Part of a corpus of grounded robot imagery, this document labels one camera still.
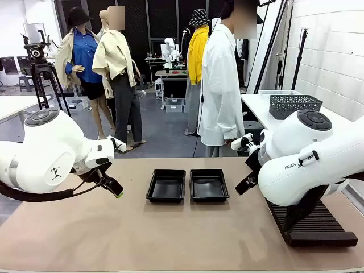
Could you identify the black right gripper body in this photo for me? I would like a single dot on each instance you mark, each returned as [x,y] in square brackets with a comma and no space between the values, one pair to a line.
[255,162]

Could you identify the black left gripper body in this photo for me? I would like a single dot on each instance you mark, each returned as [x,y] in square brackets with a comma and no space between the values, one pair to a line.
[101,172]

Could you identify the black ESD tray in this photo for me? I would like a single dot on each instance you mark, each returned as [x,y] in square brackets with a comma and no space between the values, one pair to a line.
[166,187]
[209,186]

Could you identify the person's left forearm white sleeve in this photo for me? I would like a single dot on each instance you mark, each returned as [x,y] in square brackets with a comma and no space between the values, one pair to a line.
[231,125]

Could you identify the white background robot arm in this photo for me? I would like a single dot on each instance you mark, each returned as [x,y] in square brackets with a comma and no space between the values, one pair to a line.
[167,51]

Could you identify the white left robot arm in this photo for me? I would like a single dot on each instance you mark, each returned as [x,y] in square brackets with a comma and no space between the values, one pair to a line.
[51,148]

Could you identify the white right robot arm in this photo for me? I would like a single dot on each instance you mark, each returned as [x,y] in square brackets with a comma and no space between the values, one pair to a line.
[312,170]

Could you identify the person's left hand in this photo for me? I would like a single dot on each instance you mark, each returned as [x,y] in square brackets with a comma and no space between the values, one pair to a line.
[229,142]

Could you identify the white side table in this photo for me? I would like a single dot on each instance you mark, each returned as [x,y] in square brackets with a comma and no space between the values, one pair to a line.
[256,105]

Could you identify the grey plastic basket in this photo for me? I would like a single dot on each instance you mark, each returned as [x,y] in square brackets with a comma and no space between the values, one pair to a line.
[295,106]

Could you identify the clear floor storage bin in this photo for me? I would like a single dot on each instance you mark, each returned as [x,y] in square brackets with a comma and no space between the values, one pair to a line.
[78,104]

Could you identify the clear plastic box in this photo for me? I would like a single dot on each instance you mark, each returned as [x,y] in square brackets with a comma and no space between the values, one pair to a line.
[280,92]

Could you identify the person in white shirt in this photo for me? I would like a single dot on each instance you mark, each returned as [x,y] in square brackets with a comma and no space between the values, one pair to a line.
[221,85]

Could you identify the tall black light stand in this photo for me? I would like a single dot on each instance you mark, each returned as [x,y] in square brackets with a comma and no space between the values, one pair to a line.
[281,74]

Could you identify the black slotted board rack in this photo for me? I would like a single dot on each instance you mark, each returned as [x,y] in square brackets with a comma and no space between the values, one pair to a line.
[327,230]

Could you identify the black background desk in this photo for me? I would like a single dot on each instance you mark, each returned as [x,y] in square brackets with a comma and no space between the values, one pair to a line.
[175,88]

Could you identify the white work table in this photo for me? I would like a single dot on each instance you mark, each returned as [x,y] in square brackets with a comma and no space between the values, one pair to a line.
[14,105]

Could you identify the mannequin with cream jacket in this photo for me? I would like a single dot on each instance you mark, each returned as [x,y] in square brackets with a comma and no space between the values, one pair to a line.
[113,57]

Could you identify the mannequin with blue shirt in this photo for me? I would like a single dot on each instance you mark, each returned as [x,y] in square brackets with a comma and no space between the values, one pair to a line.
[82,57]

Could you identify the grey stool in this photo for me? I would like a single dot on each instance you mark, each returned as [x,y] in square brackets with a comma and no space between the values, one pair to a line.
[25,82]

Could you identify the mannequin with yellow hoodie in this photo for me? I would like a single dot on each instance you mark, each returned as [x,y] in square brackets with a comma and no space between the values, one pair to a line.
[197,57]

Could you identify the black computer monitor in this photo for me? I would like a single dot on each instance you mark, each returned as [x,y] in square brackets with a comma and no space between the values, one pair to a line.
[23,64]
[8,65]

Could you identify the grey framed board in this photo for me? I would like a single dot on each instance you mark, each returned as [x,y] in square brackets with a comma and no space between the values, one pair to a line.
[34,32]

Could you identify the patterned bucket hat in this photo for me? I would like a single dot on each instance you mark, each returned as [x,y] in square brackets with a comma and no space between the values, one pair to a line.
[199,17]

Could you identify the black brimmed hat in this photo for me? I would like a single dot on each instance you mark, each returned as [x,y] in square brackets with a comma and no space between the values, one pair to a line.
[78,17]

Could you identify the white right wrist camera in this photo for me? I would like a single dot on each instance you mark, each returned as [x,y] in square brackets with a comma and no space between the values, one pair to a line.
[241,142]

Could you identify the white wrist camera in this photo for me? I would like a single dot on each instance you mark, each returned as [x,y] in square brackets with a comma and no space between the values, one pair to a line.
[241,142]
[118,145]

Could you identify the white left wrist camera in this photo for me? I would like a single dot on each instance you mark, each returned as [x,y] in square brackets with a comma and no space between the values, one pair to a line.
[118,145]

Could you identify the black camera tripod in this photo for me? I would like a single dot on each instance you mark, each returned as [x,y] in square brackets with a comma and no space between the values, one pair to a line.
[42,71]

